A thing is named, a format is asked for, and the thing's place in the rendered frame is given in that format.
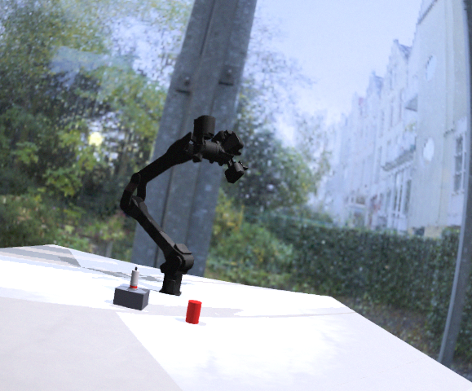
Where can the grey cylinder with red band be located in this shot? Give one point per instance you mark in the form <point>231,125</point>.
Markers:
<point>134,279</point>

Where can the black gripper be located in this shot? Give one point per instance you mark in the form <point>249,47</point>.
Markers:
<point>235,169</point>

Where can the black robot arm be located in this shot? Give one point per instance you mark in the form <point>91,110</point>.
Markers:
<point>178,258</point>

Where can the red marker cap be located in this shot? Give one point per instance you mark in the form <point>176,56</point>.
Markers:
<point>193,311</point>

